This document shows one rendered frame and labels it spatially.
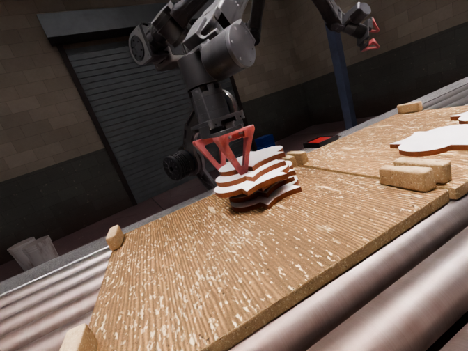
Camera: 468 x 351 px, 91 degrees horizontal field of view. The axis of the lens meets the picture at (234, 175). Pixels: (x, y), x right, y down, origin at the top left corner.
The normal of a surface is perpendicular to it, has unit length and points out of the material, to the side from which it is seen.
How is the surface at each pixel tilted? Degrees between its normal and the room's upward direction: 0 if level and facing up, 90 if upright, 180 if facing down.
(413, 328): 50
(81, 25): 90
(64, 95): 90
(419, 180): 91
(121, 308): 0
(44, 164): 90
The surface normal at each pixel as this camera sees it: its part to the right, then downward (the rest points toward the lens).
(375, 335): -0.15, -0.80
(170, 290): -0.32, -0.92
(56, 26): 0.48, 0.07
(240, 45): 0.73, -0.07
